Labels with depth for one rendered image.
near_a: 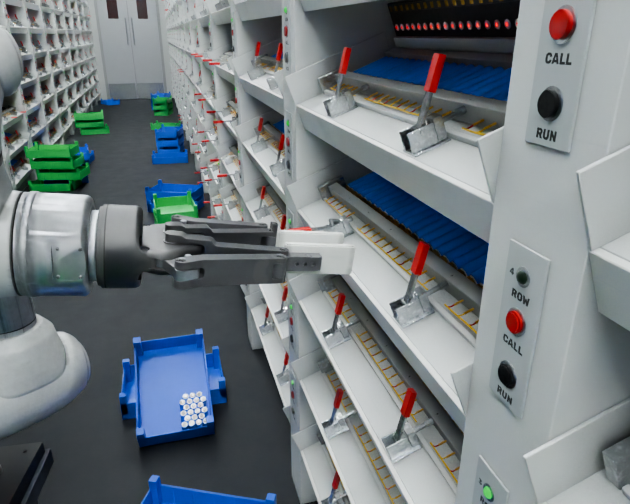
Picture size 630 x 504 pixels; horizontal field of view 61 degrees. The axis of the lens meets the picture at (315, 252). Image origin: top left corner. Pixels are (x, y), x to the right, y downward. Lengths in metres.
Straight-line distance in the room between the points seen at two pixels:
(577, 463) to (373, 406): 0.41
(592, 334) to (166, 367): 1.45
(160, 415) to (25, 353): 0.60
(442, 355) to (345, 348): 0.37
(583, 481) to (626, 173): 0.22
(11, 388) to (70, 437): 0.58
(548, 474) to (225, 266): 0.29
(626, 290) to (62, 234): 0.40
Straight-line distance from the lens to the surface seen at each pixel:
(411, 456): 0.71
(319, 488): 1.21
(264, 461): 1.51
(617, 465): 0.42
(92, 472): 1.58
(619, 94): 0.32
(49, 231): 0.48
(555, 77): 0.36
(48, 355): 1.16
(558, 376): 0.38
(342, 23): 0.98
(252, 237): 0.54
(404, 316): 0.60
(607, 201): 0.33
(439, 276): 0.63
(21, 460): 1.31
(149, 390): 1.68
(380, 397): 0.80
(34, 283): 0.49
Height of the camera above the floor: 1.03
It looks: 22 degrees down
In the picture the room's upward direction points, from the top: straight up
